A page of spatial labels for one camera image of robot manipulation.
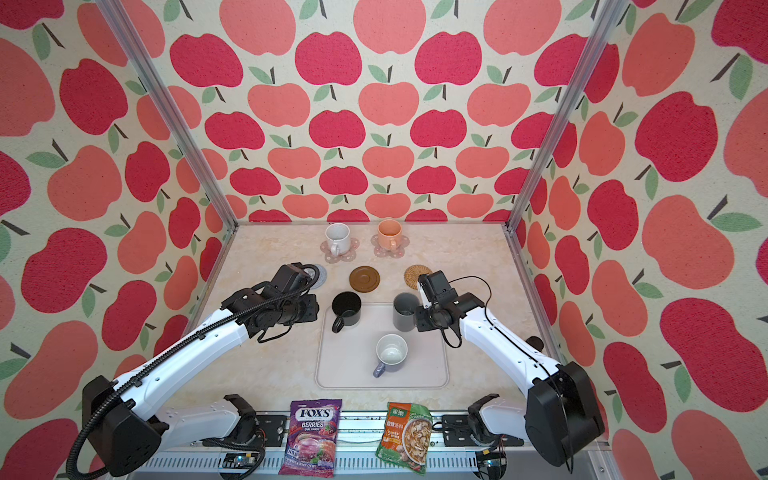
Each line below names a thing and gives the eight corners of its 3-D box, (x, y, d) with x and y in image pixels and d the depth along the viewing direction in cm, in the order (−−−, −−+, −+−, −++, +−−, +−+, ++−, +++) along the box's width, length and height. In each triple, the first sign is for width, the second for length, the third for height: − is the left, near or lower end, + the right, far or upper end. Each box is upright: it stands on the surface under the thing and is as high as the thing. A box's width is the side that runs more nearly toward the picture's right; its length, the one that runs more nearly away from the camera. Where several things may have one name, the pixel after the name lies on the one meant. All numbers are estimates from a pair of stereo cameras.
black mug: (332, 336, 91) (329, 324, 84) (336, 305, 98) (333, 291, 91) (360, 336, 91) (358, 324, 84) (362, 305, 98) (360, 291, 91)
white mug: (325, 259, 110) (322, 246, 104) (329, 236, 118) (326, 222, 112) (348, 259, 110) (346, 246, 104) (350, 236, 118) (349, 222, 112)
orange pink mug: (377, 257, 112) (377, 243, 106) (377, 233, 120) (377, 219, 114) (401, 257, 112) (402, 243, 106) (400, 233, 120) (401, 219, 114)
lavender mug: (374, 378, 83) (373, 369, 77) (375, 345, 90) (374, 334, 84) (407, 378, 83) (408, 369, 77) (405, 345, 90) (406, 334, 84)
